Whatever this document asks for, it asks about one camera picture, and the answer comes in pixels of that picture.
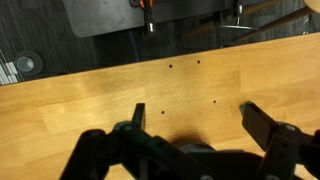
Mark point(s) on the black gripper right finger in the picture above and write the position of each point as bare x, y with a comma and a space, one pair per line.
260, 125

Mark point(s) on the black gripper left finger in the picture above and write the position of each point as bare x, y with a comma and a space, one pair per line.
139, 116

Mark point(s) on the white ribbed strip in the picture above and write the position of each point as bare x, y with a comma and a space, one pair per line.
8, 71

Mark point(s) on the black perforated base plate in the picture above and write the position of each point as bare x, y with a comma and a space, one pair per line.
133, 13

